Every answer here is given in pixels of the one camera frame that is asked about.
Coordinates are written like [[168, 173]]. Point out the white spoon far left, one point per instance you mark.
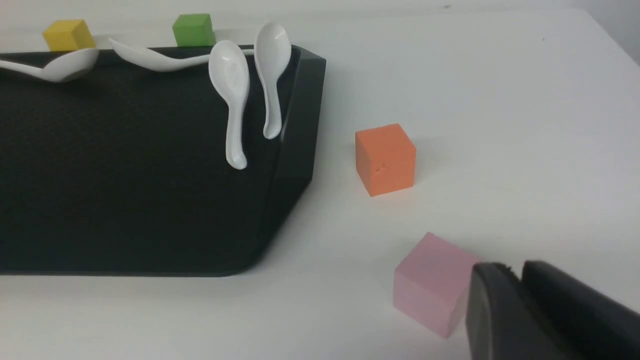
[[62, 69]]

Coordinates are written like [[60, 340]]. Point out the black serving tray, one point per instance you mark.
[[123, 171]]

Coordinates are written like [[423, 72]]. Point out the yellow cube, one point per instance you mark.
[[68, 35]]

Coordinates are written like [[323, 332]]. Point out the pink cube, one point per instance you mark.
[[431, 284]]

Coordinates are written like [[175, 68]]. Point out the white spoon top middle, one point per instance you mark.
[[153, 60]]

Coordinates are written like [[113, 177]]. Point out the white spoon far right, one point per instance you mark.
[[272, 54]]

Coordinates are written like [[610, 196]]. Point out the white spoon large centre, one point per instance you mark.
[[229, 75]]

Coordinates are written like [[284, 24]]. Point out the green cube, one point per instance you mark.
[[194, 30]]

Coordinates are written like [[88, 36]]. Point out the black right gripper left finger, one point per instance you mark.
[[503, 322]]

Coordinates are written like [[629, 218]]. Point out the orange cube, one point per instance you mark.
[[385, 159]]

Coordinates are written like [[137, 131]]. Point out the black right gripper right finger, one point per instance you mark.
[[595, 325]]

